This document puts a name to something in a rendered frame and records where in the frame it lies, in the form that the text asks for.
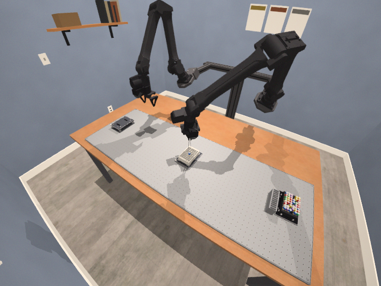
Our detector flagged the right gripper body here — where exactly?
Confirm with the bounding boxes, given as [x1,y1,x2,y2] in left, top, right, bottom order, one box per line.
[144,85,156,100]

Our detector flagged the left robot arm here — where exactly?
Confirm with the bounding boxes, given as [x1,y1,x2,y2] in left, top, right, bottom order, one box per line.
[170,31,306,139]

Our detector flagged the black vial rack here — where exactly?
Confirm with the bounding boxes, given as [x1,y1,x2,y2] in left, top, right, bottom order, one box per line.
[279,191,298,221]

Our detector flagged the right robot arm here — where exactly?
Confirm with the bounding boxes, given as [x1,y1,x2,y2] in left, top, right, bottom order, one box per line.
[129,0,193,98]

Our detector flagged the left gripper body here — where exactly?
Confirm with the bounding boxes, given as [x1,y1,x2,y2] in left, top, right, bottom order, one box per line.
[180,120,200,135]

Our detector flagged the cream grid rack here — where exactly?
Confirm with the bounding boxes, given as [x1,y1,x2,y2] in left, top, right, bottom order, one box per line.
[178,146,200,165]

